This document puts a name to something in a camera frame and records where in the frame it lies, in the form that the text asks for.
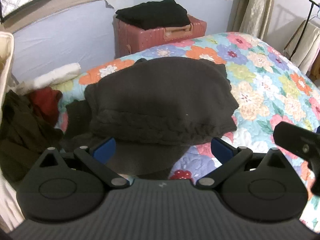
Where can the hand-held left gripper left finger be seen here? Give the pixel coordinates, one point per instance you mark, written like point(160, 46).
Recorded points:
point(106, 148)

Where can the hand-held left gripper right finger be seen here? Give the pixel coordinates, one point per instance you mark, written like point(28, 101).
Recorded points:
point(220, 148)

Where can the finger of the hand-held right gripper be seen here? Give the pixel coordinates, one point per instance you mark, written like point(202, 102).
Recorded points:
point(292, 137)

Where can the dark brown knit sweater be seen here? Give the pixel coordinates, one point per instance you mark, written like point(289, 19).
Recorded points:
point(160, 100)

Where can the black clothes rack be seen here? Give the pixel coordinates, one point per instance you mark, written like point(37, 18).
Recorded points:
point(311, 5)

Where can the black folded clothes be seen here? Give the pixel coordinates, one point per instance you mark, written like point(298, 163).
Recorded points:
point(155, 12)

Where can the black cloth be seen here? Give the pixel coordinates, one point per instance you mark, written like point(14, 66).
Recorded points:
point(77, 120)

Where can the floral bed quilt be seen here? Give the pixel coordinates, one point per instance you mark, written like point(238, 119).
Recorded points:
point(262, 80)

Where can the red cloth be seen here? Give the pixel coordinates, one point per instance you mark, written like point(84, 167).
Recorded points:
point(45, 102)

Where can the white cloth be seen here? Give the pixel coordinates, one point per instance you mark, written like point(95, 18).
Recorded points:
point(57, 75)

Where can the dark olive cloth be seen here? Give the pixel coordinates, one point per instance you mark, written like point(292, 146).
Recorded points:
point(17, 130)

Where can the cream hanging garments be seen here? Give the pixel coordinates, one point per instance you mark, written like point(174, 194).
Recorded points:
point(305, 45)

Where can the white bed sheet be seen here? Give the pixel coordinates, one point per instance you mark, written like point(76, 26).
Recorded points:
point(7, 200)

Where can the pink suitcase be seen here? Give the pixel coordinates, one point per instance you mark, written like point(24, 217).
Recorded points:
point(140, 37)

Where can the beige fabric basket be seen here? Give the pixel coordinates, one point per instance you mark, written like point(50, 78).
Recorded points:
point(5, 62)

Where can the beige curtain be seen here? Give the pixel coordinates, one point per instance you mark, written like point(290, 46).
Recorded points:
point(255, 5)

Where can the beige window frame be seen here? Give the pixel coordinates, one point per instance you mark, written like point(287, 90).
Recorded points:
point(75, 3)

